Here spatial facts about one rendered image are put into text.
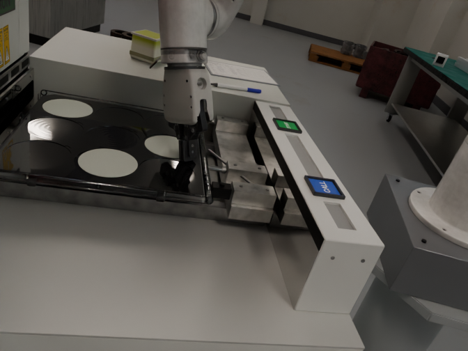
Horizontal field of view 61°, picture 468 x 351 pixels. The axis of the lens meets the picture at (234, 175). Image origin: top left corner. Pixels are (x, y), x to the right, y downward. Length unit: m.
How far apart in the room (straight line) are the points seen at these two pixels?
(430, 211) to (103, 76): 0.76
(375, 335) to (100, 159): 0.67
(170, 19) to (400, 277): 0.59
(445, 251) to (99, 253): 0.56
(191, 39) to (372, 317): 0.68
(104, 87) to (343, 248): 0.68
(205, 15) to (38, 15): 4.03
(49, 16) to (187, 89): 3.99
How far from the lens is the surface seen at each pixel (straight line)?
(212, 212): 0.76
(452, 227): 0.82
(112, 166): 0.72
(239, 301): 0.63
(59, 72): 1.03
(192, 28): 0.73
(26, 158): 0.74
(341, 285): 0.64
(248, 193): 0.71
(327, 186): 0.69
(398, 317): 0.92
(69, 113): 0.91
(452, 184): 0.81
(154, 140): 0.84
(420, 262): 0.75
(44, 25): 4.72
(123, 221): 0.73
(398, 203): 0.84
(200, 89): 0.72
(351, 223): 0.63
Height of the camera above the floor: 1.26
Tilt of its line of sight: 28 degrees down
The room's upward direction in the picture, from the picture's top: 15 degrees clockwise
